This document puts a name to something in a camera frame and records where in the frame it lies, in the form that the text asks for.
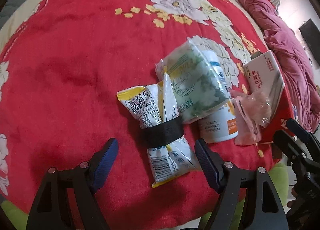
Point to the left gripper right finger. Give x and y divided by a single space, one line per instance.
211 165

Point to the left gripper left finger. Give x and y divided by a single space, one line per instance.
101 163

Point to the yellow white snack pouch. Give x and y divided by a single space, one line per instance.
155 107

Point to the small tissue packet green print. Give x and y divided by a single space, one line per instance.
196 85

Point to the person right hand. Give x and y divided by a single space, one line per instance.
291 201

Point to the white pill bottle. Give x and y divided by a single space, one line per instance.
221 125

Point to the pink pouch in plastic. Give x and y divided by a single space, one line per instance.
252 112

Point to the pink quilted duvet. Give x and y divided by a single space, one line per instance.
293 60

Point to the red tissue pack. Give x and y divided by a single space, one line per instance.
264 74

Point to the black wall television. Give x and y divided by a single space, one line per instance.
311 35

